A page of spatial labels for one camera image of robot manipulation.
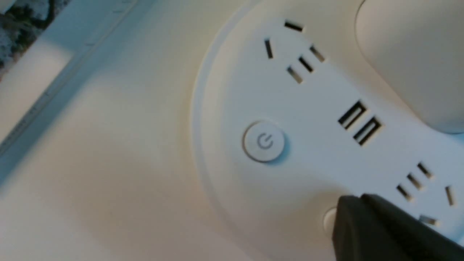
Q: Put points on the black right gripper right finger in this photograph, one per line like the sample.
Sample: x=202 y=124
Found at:
x=418 y=241

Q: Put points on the white desk lamp with sockets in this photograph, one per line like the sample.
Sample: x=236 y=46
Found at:
x=287 y=116

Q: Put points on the bottom book circuit pattern cover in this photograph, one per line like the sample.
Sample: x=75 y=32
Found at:
x=51 y=60

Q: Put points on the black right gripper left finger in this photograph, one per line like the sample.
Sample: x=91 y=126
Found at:
x=359 y=236

